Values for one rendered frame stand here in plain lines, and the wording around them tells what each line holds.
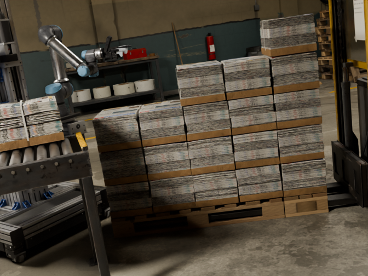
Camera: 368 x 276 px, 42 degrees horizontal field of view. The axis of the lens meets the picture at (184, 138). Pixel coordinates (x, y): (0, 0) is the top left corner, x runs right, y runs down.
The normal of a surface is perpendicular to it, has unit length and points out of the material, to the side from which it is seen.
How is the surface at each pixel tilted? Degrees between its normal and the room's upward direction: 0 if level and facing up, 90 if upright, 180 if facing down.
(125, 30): 90
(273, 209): 90
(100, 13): 90
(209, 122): 90
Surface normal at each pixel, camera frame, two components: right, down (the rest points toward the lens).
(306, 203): -0.01, 0.22
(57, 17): 0.29, 0.18
